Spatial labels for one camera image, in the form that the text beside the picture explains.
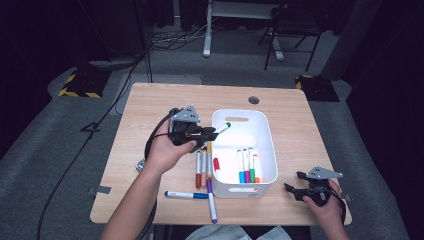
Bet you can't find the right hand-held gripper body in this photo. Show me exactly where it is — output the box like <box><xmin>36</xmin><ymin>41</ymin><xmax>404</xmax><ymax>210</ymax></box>
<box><xmin>301</xmin><ymin>165</ymin><xmax>344</xmax><ymax>207</ymax></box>

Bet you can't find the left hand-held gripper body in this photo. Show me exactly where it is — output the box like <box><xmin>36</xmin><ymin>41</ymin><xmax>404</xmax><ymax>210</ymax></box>
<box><xmin>168</xmin><ymin>105</ymin><xmax>202</xmax><ymax>147</ymax></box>

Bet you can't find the dark green marker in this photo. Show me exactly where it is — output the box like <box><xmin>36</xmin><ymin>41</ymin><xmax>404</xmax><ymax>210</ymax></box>
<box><xmin>189</xmin><ymin>121</ymin><xmax>232</xmax><ymax>154</ymax></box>

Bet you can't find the yellow marker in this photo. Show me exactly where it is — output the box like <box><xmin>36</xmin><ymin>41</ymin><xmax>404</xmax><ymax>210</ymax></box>
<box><xmin>205</xmin><ymin>142</ymin><xmax>213</xmax><ymax>181</ymax></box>

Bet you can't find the salmon pink marker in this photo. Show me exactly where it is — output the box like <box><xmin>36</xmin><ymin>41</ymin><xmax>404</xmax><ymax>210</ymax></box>
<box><xmin>200</xmin><ymin>149</ymin><xmax>208</xmax><ymax>188</ymax></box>

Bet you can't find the brown marker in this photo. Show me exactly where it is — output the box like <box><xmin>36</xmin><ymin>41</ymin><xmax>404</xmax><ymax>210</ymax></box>
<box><xmin>195</xmin><ymin>149</ymin><xmax>202</xmax><ymax>189</ymax></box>

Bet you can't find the white plastic bin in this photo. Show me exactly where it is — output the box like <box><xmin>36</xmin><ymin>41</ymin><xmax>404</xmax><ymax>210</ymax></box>
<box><xmin>212</xmin><ymin>108</ymin><xmax>280</xmax><ymax>200</ymax></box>

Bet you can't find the orange marker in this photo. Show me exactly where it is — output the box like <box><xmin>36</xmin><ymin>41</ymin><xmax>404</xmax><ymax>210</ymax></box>
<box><xmin>253</xmin><ymin>153</ymin><xmax>262</xmax><ymax>184</ymax></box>

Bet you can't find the light blue marker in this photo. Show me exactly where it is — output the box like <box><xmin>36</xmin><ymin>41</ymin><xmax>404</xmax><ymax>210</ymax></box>
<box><xmin>237</xmin><ymin>149</ymin><xmax>246</xmax><ymax>184</ymax></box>

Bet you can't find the magenta marker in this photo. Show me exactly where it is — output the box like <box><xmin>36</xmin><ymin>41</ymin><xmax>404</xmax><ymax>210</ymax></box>
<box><xmin>243</xmin><ymin>148</ymin><xmax>251</xmax><ymax>184</ymax></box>

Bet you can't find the light green marker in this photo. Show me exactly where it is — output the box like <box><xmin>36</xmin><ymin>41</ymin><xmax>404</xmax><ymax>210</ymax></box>
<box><xmin>248</xmin><ymin>147</ymin><xmax>256</xmax><ymax>184</ymax></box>

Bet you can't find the dark blue marker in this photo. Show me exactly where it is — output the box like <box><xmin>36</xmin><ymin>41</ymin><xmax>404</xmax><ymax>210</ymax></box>
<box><xmin>164</xmin><ymin>190</ymin><xmax>210</xmax><ymax>200</ymax></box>

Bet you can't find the purple marker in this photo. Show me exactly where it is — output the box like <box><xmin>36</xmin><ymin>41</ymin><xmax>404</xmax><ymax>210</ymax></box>
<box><xmin>206</xmin><ymin>178</ymin><xmax>219</xmax><ymax>224</ymax></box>

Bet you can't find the person's right hand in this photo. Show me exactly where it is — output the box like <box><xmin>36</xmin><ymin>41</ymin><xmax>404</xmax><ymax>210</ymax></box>
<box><xmin>302</xmin><ymin>179</ymin><xmax>344</xmax><ymax>229</ymax></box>

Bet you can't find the person's left hand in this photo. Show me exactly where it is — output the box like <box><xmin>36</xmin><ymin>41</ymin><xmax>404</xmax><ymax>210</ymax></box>
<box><xmin>144</xmin><ymin>128</ymin><xmax>198</xmax><ymax>176</ymax></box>

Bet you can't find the black stand pole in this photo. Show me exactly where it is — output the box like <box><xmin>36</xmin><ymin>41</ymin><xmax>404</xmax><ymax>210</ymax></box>
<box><xmin>133</xmin><ymin>0</ymin><xmax>154</xmax><ymax>84</ymax></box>

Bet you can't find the black yellow striped stand base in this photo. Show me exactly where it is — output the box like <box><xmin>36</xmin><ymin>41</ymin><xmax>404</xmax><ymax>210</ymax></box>
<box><xmin>58</xmin><ymin>68</ymin><xmax>111</xmax><ymax>99</ymax></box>
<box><xmin>294</xmin><ymin>74</ymin><xmax>341</xmax><ymax>103</ymax></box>

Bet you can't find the black chair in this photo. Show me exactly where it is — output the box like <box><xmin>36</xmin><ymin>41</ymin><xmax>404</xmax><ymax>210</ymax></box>
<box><xmin>258</xmin><ymin>4</ymin><xmax>323</xmax><ymax>73</ymax></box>

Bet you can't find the grey curtain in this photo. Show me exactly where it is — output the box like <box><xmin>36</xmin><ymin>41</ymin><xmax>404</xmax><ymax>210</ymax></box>
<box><xmin>321</xmin><ymin>0</ymin><xmax>381</xmax><ymax>81</ymax></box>

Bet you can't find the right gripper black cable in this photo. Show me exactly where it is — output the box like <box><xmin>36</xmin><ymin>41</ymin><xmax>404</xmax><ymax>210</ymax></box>
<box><xmin>328</xmin><ymin>186</ymin><xmax>348</xmax><ymax>224</ymax></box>

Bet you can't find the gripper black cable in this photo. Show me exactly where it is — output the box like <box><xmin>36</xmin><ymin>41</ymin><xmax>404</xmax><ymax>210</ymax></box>
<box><xmin>328</xmin><ymin>186</ymin><xmax>348</xmax><ymax>224</ymax></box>
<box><xmin>136</xmin><ymin>111</ymin><xmax>175</xmax><ymax>240</ymax></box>

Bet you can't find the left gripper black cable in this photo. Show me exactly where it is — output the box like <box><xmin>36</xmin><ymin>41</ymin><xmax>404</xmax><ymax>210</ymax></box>
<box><xmin>136</xmin><ymin>111</ymin><xmax>175</xmax><ymax>240</ymax></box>

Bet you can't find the long black floor cable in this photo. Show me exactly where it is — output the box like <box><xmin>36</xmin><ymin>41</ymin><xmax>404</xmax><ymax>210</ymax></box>
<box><xmin>35</xmin><ymin>49</ymin><xmax>149</xmax><ymax>240</ymax></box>

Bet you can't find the tangle of floor cables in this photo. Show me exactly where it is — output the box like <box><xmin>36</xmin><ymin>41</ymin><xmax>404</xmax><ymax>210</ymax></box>
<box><xmin>149</xmin><ymin>19</ymin><xmax>214</xmax><ymax>51</ymax></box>

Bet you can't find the white desk frame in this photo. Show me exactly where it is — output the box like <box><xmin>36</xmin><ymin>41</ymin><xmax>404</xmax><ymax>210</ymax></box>
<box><xmin>202</xmin><ymin>0</ymin><xmax>288</xmax><ymax>62</ymax></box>

